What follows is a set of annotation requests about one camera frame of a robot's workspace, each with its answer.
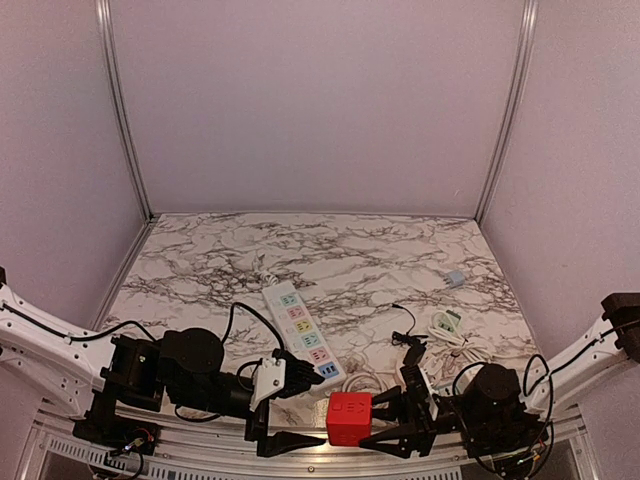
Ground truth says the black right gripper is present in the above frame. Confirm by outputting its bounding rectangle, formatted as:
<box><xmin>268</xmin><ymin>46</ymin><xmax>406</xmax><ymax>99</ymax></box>
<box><xmin>354</xmin><ymin>385</ymin><xmax>491</xmax><ymax>459</ymax></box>

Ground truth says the red cube socket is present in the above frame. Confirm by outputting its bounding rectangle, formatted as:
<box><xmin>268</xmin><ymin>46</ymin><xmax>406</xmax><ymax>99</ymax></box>
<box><xmin>326</xmin><ymin>392</ymin><xmax>373</xmax><ymax>447</ymax></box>

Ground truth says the pink round power socket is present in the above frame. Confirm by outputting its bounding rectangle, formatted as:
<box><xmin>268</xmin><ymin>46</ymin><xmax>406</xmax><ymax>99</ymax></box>
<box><xmin>420</xmin><ymin>356</ymin><xmax>444</xmax><ymax>383</ymax></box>

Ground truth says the white multicolour power strip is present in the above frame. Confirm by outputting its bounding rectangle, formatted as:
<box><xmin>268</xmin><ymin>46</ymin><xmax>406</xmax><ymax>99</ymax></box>
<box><xmin>262</xmin><ymin>281</ymin><xmax>346</xmax><ymax>390</ymax></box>

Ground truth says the black power adapter with cable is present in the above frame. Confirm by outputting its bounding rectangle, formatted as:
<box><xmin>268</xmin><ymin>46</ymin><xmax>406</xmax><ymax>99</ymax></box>
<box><xmin>391</xmin><ymin>303</ymin><xmax>429</xmax><ymax>367</ymax></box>

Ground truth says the light blue plug adapter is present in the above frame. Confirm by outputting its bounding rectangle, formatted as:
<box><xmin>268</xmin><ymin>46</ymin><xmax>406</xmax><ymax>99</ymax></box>
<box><xmin>444</xmin><ymin>270</ymin><xmax>466</xmax><ymax>288</ymax></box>

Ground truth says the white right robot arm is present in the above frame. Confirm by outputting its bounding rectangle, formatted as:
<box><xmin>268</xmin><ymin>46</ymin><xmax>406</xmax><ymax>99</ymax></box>
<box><xmin>358</xmin><ymin>292</ymin><xmax>639</xmax><ymax>459</ymax></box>

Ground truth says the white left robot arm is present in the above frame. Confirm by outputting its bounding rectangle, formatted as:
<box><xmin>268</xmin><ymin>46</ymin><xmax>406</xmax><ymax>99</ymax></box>
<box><xmin>1</xmin><ymin>284</ymin><xmax>324</xmax><ymax>458</ymax></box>

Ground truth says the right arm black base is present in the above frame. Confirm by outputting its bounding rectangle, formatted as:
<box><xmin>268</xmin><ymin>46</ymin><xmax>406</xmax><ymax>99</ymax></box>
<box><xmin>463</xmin><ymin>428</ymin><xmax>550</xmax><ymax>463</ymax></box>

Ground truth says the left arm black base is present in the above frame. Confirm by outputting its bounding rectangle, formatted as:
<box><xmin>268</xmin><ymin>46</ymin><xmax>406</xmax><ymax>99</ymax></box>
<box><xmin>72</xmin><ymin>391</ymin><xmax>160</xmax><ymax>456</ymax></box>

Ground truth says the green white plug adapter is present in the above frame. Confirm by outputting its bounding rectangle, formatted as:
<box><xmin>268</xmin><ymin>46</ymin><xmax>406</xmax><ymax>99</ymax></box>
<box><xmin>432</xmin><ymin>310</ymin><xmax>461</xmax><ymax>334</ymax></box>

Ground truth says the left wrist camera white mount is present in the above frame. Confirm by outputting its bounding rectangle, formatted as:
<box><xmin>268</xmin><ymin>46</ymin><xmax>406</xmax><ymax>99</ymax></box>
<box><xmin>249</xmin><ymin>358</ymin><xmax>286</xmax><ymax>412</ymax></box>

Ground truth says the white strip cable plug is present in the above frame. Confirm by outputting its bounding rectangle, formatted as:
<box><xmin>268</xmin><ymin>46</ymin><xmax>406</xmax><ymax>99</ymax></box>
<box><xmin>251</xmin><ymin>253</ymin><xmax>279</xmax><ymax>287</ymax></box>

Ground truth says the aluminium front rail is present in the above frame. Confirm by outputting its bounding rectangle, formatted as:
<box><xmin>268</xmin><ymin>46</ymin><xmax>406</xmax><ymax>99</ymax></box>
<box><xmin>15</xmin><ymin>394</ymin><xmax>604</xmax><ymax>479</ymax></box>

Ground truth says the right aluminium frame post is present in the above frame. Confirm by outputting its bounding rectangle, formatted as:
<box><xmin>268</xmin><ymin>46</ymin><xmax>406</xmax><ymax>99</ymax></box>
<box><xmin>474</xmin><ymin>0</ymin><xmax>539</xmax><ymax>227</ymax></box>

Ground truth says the aluminium frame post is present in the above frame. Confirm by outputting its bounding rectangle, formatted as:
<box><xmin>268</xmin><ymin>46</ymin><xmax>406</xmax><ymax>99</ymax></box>
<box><xmin>95</xmin><ymin>0</ymin><xmax>154</xmax><ymax>223</ymax></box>
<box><xmin>474</xmin><ymin>0</ymin><xmax>539</xmax><ymax>227</ymax></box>

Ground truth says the left aluminium frame post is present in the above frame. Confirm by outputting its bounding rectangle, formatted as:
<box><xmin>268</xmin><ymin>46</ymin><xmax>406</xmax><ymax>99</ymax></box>
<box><xmin>95</xmin><ymin>0</ymin><xmax>154</xmax><ymax>223</ymax></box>

